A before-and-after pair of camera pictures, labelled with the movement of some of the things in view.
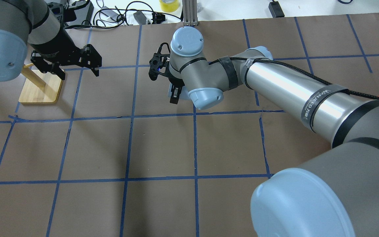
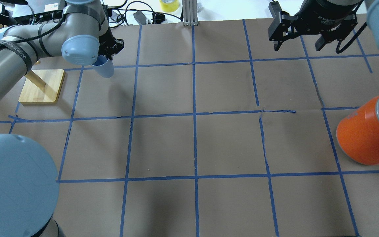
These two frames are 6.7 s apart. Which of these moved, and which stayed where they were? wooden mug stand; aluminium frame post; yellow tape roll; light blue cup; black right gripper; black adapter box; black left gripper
Moved: black right gripper; light blue cup; black left gripper
Stayed: wooden mug stand; yellow tape roll; black adapter box; aluminium frame post
